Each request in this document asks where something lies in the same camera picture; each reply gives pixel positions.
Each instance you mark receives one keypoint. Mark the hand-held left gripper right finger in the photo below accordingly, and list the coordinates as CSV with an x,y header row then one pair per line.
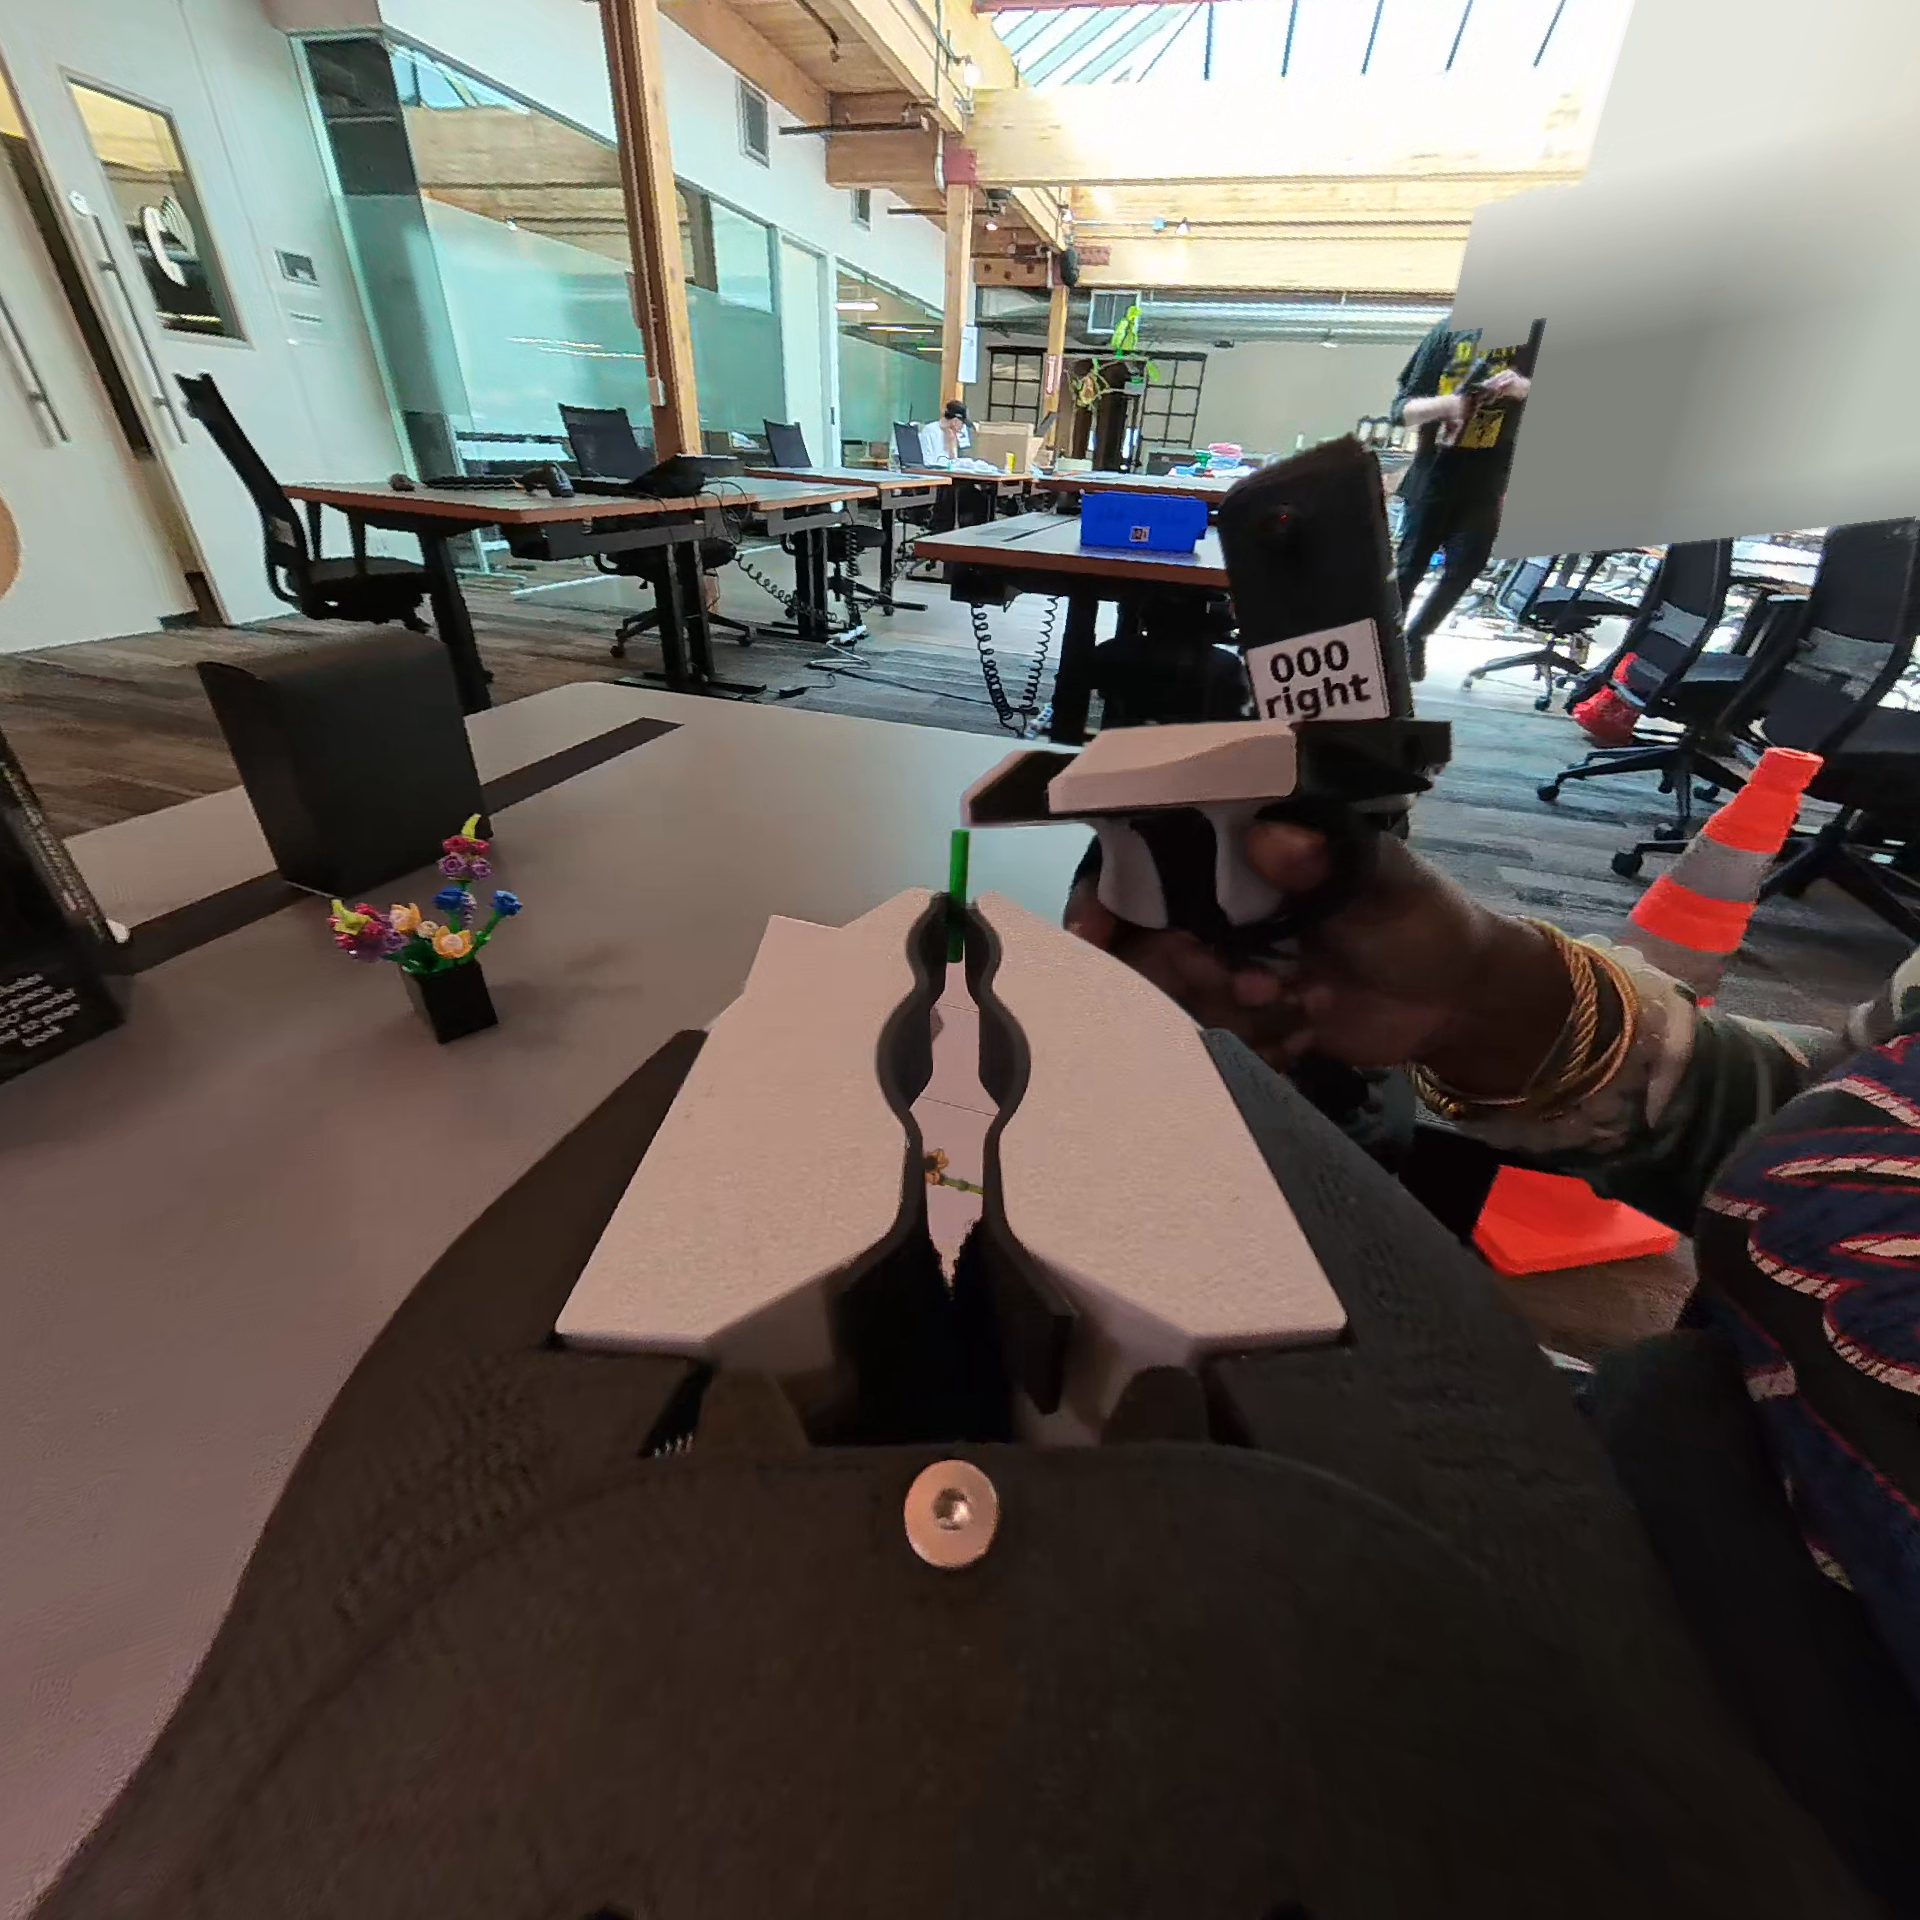
x,y
1171,1201

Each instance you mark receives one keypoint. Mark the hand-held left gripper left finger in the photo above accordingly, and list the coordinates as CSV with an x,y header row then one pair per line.
x,y
737,1201

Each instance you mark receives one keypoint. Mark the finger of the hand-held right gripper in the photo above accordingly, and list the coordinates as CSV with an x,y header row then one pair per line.
x,y
1144,870
1158,769

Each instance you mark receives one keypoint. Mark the green lego stem piece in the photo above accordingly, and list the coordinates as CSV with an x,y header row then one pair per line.
x,y
960,896

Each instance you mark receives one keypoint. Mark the person's right forearm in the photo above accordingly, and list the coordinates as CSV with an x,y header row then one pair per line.
x,y
1771,1080

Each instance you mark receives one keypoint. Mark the lego flower model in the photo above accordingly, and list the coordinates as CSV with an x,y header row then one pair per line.
x,y
434,944

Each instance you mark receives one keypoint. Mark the black lego set box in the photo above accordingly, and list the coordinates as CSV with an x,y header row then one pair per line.
x,y
48,930

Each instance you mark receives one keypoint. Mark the person's right hand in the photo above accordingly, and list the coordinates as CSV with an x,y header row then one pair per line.
x,y
1382,960

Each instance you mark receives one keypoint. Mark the blue bins on far desk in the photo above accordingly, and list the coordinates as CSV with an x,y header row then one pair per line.
x,y
1144,519

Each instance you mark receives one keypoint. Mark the row of office chairs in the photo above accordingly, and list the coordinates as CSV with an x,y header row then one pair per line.
x,y
1771,692

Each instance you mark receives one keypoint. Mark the orange white traffic cone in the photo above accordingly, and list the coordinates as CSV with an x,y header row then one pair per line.
x,y
1727,870

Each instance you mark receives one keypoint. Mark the plain black box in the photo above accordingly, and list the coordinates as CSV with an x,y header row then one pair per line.
x,y
346,750

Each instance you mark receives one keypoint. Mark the long wooden desk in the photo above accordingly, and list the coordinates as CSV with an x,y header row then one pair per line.
x,y
571,525

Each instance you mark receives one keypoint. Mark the black office chair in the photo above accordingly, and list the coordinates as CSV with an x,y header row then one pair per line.
x,y
288,513

